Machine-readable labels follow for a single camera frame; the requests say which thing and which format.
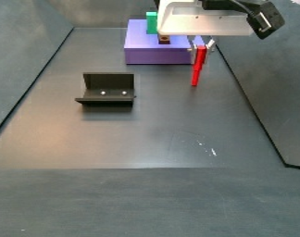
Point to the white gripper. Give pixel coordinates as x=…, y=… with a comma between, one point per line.
x=183, y=17

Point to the red cylindrical peg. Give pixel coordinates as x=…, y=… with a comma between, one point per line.
x=199, y=63

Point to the purple base board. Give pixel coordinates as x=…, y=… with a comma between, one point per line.
x=144, y=50

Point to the brown slotted block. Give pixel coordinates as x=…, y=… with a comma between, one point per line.
x=164, y=39

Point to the green block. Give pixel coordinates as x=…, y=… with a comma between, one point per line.
x=152, y=22

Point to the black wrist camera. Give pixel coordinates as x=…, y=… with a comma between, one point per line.
x=264, y=17

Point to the black angle bracket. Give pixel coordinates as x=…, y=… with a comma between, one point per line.
x=108, y=88

